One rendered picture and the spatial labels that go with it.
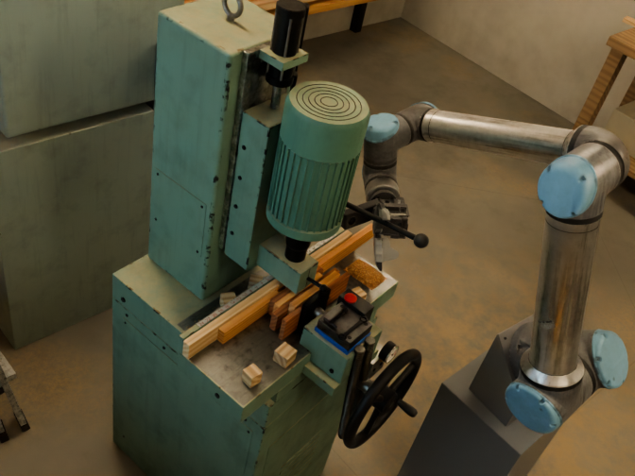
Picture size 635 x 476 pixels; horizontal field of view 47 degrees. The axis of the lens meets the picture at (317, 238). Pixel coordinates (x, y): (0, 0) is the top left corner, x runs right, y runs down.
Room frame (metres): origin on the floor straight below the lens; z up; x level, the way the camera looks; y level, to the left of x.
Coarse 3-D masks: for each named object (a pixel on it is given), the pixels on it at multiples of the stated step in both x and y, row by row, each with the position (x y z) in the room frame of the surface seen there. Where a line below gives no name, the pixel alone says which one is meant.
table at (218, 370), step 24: (336, 264) 1.45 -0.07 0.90; (384, 288) 1.40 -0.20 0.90; (240, 336) 1.12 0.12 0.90; (264, 336) 1.14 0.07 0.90; (288, 336) 1.16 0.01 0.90; (192, 360) 1.02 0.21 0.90; (216, 360) 1.04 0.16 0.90; (240, 360) 1.06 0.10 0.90; (264, 360) 1.07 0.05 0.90; (216, 384) 0.98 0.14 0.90; (240, 384) 0.99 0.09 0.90; (264, 384) 1.00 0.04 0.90; (336, 384) 1.08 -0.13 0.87; (240, 408) 0.94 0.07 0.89
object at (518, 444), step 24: (480, 360) 1.56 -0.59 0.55; (456, 384) 1.44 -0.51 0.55; (432, 408) 1.43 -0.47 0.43; (456, 408) 1.39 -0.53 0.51; (480, 408) 1.38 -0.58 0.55; (432, 432) 1.41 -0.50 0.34; (456, 432) 1.37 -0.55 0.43; (480, 432) 1.33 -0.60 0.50; (504, 432) 1.31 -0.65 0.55; (528, 432) 1.33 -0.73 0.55; (552, 432) 1.42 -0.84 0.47; (408, 456) 1.43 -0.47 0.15; (432, 456) 1.39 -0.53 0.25; (456, 456) 1.34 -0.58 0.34; (480, 456) 1.31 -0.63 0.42; (504, 456) 1.27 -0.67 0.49; (528, 456) 1.34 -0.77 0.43
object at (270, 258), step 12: (276, 240) 1.34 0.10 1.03; (264, 252) 1.30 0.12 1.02; (276, 252) 1.29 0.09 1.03; (264, 264) 1.29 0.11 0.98; (276, 264) 1.28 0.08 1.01; (288, 264) 1.26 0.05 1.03; (300, 264) 1.27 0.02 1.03; (312, 264) 1.28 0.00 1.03; (276, 276) 1.27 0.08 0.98; (288, 276) 1.25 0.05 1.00; (300, 276) 1.24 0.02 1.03; (312, 276) 1.28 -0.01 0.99; (288, 288) 1.25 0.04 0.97; (300, 288) 1.25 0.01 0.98
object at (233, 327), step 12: (348, 240) 1.51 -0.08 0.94; (360, 240) 1.54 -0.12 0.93; (336, 252) 1.45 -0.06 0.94; (348, 252) 1.50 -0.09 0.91; (324, 264) 1.40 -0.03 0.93; (276, 288) 1.27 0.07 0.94; (264, 300) 1.22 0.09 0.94; (252, 312) 1.17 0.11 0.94; (264, 312) 1.21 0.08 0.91; (228, 324) 1.12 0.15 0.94; (240, 324) 1.13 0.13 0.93; (228, 336) 1.10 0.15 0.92
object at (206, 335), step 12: (336, 240) 1.49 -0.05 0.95; (324, 252) 1.43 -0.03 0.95; (264, 288) 1.25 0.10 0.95; (252, 300) 1.20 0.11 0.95; (228, 312) 1.15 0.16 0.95; (240, 312) 1.16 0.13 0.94; (216, 324) 1.10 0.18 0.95; (192, 336) 1.05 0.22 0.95; (204, 336) 1.06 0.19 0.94; (216, 336) 1.10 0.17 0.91; (192, 348) 1.03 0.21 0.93
